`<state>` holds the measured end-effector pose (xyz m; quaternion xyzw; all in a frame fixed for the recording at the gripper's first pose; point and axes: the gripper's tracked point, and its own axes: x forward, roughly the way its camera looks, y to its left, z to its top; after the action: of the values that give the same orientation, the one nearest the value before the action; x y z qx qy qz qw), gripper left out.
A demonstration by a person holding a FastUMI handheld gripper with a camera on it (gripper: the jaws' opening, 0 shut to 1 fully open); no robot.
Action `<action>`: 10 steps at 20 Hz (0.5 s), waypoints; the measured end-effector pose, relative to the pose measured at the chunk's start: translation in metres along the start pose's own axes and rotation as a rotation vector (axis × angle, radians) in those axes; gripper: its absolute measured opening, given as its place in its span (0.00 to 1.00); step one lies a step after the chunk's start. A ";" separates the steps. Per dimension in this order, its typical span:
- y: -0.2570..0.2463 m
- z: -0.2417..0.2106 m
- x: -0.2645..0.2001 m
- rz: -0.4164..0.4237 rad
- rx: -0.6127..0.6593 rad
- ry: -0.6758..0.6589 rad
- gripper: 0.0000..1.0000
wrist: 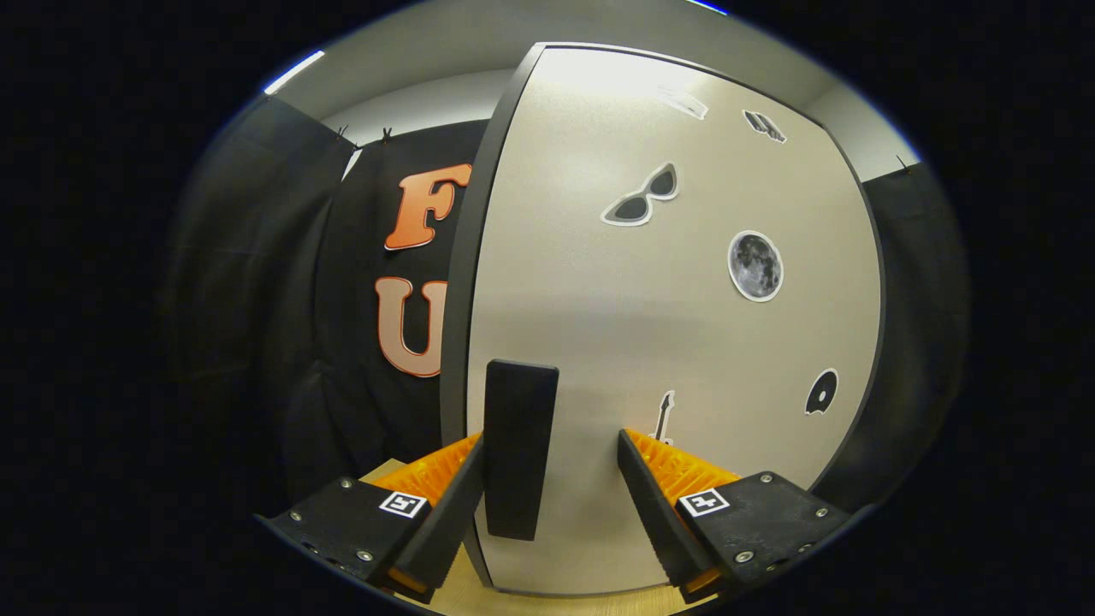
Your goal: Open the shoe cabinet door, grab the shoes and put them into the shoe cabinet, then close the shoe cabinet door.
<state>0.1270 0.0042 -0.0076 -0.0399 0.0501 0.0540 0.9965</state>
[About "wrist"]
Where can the black backdrop cloth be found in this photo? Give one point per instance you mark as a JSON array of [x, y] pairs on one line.
[[257, 299]]

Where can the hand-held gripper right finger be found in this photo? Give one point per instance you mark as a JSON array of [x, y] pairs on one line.
[[659, 522]]

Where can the ceiling light strip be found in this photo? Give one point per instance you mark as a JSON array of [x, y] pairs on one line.
[[293, 73], [710, 7]]

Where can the dark grey shoe cabinet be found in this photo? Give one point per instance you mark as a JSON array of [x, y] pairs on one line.
[[458, 299]]

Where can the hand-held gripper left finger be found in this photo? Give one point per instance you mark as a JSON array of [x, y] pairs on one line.
[[445, 530]]

